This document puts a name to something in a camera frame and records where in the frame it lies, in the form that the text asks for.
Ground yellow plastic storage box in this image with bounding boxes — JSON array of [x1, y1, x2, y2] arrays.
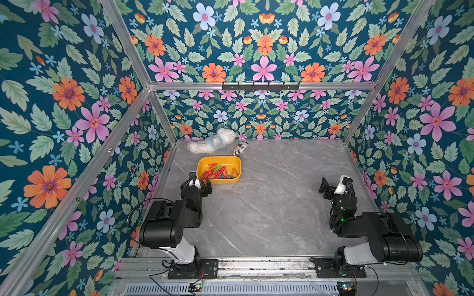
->
[[197, 155, 242, 185]]

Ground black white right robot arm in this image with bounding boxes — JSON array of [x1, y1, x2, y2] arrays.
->
[[318, 175, 423, 267]]

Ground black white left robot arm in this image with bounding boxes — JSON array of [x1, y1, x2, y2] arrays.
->
[[137, 171, 212, 265]]

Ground newspaper print pouch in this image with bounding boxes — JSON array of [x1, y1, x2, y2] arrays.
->
[[231, 141, 249, 157]]

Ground white plush teddy bear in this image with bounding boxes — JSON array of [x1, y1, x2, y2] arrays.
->
[[187, 128, 238, 154]]

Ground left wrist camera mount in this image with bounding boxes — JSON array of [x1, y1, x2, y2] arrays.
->
[[188, 178, 205, 189]]

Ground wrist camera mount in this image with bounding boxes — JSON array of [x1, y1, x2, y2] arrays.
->
[[334, 175, 353, 195], [188, 178, 205, 189]]

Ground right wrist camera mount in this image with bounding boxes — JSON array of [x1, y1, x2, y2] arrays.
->
[[334, 175, 353, 195]]

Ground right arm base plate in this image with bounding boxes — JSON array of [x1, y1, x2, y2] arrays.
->
[[310, 258, 367, 279]]

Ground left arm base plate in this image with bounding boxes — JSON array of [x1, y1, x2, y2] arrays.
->
[[167, 259, 219, 279]]

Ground aluminium front mounting rail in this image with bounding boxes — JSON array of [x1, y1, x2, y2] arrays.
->
[[109, 256, 429, 296]]

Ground black wall hook rail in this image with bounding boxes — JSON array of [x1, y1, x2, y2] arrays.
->
[[221, 82, 300, 92]]

